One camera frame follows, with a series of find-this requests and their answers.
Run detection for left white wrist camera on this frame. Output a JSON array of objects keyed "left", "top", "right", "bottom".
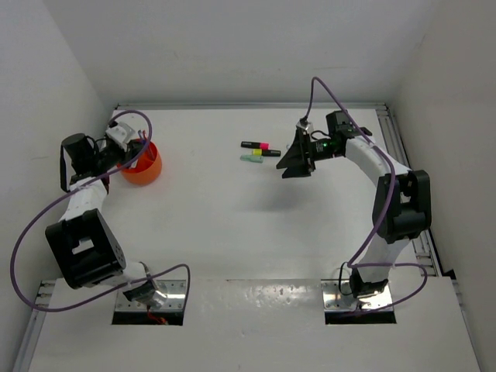
[{"left": 105, "top": 122, "right": 136, "bottom": 151}]

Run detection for black pink highlighter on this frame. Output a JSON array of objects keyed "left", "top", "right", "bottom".
[{"left": 240, "top": 141, "right": 270, "bottom": 150}]

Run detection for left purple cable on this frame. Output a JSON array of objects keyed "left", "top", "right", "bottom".
[{"left": 9, "top": 109, "right": 191, "bottom": 313}]

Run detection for blue ballpoint pen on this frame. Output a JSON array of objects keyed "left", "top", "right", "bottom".
[{"left": 143, "top": 131, "right": 155, "bottom": 161}]

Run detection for aluminium table rail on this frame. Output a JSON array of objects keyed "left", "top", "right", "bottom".
[
  {"left": 376, "top": 105, "right": 443, "bottom": 277},
  {"left": 12, "top": 280, "right": 55, "bottom": 372}
]

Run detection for metal base plate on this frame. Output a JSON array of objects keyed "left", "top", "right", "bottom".
[
  {"left": 321, "top": 279, "right": 392, "bottom": 313},
  {"left": 115, "top": 280, "right": 187, "bottom": 312}
]

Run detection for left aluminium table rail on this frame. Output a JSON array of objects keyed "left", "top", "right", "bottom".
[{"left": 12, "top": 280, "right": 55, "bottom": 372}]

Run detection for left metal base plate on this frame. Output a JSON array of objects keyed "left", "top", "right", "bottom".
[{"left": 115, "top": 280, "right": 187, "bottom": 312}]

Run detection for orange round organizer container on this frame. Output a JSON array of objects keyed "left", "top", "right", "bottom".
[{"left": 121, "top": 142, "right": 162, "bottom": 186}]

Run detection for right aluminium table rail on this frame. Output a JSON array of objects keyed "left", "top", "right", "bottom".
[{"left": 376, "top": 105, "right": 443, "bottom": 277}]

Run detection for pale green highlighter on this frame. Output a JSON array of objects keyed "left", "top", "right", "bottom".
[{"left": 240, "top": 154, "right": 264, "bottom": 164}]

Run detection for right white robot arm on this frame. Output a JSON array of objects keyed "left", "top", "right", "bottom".
[{"left": 277, "top": 111, "right": 432, "bottom": 298}]

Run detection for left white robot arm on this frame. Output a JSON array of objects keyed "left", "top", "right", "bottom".
[{"left": 45, "top": 133, "right": 166, "bottom": 307}]

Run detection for black yellow highlighter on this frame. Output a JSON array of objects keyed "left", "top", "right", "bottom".
[{"left": 251, "top": 149, "right": 281, "bottom": 159}]

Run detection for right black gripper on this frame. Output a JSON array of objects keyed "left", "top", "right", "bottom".
[{"left": 277, "top": 129, "right": 341, "bottom": 179}]

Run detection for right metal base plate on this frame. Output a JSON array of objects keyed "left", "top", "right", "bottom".
[{"left": 321, "top": 279, "right": 392, "bottom": 313}]

